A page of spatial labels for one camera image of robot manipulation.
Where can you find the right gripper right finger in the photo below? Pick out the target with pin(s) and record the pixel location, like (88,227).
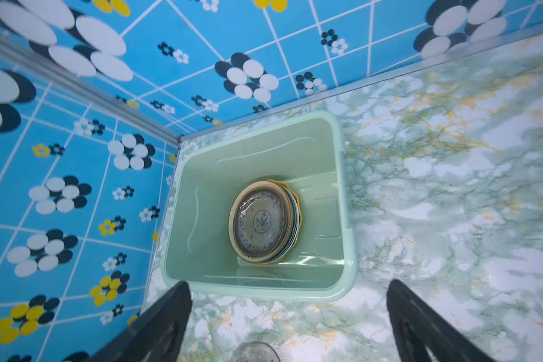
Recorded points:
(420,333)

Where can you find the mint green plastic bin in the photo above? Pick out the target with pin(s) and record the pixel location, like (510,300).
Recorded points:
(306,152)

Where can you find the blue patterned plate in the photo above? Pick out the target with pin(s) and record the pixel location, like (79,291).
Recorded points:
(259,223)

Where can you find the beige ceramic plate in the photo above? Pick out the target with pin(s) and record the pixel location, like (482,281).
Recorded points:
(291,224)

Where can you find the yellow polka dot plate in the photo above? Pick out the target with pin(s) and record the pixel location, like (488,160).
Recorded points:
(296,202)

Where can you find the clear glass plate back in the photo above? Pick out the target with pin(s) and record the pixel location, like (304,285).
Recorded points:
(255,352)

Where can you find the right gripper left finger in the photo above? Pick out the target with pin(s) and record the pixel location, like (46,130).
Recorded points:
(158,333)

